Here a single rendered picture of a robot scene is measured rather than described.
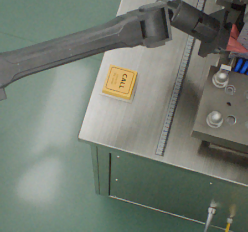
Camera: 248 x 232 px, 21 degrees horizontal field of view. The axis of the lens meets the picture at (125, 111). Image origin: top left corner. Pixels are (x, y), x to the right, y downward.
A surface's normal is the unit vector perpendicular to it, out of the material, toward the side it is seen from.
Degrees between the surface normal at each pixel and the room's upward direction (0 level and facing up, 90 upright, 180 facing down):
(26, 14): 0
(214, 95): 0
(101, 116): 0
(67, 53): 39
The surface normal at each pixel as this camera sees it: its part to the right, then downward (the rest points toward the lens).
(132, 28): 0.43, 0.25
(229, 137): 0.03, -0.27
